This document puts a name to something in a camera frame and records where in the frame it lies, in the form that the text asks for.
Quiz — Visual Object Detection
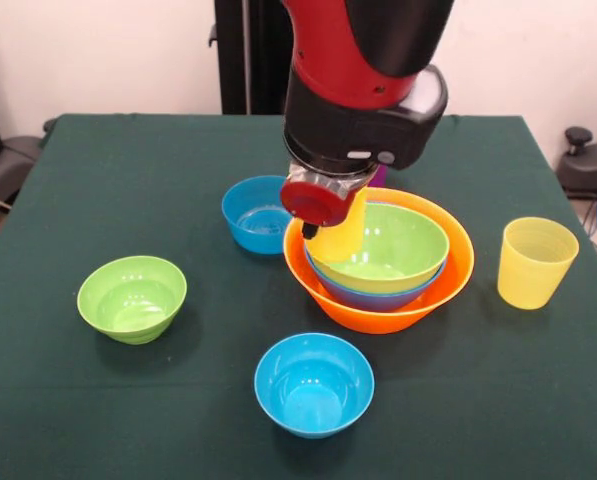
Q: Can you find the opaque yellow cup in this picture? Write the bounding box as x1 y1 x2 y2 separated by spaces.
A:
306 186 369 267

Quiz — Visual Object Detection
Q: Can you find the dark grey base foot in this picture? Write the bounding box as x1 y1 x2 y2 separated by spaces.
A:
556 126 597 201
0 134 45 211

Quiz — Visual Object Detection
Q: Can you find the small cyan bowl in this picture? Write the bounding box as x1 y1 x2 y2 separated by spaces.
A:
253 332 376 440

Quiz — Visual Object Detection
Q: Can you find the small ribbed blue bowl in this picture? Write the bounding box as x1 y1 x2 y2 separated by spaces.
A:
221 175 295 255

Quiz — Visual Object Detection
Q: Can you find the translucent yellow-green cup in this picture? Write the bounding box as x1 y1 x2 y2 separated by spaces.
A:
496 216 580 311

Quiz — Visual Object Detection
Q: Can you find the dark green tablecloth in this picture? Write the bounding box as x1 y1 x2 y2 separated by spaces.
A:
0 113 597 480

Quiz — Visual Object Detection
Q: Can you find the large blue bowl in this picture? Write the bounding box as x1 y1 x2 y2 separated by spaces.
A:
302 200 448 314

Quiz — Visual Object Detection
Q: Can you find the small green bowl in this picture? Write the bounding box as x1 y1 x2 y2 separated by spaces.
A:
76 255 188 346

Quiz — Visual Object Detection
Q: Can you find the large green bowl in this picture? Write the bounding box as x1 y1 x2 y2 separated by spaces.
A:
303 202 451 294

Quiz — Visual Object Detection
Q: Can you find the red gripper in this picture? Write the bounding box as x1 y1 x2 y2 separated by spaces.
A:
278 178 358 239

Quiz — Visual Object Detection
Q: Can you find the large orange bowl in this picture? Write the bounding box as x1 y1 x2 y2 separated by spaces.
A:
281 187 476 336

